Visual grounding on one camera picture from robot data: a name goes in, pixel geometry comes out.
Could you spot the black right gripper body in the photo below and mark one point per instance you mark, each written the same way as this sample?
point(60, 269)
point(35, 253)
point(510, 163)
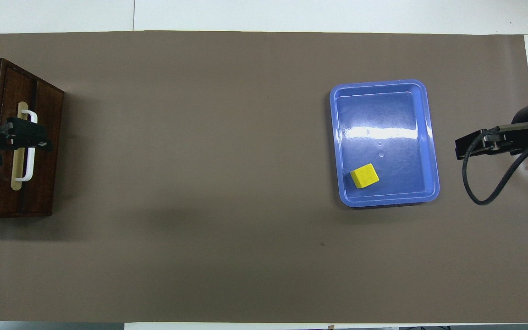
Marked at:
point(511, 137)

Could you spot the wooden drawer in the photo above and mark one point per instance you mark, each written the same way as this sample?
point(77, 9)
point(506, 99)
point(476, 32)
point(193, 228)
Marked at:
point(6, 87)

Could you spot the yellow block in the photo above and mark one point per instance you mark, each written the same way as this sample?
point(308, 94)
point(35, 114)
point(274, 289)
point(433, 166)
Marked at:
point(365, 176)

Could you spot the dark wooden drawer cabinet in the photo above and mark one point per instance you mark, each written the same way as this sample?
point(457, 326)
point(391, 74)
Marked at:
point(48, 174)

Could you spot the blue plastic tray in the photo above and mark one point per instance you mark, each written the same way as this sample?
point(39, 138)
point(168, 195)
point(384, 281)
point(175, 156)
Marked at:
point(383, 114)

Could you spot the brown table mat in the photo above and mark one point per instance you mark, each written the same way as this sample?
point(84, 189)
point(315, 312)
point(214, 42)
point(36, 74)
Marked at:
point(227, 183)

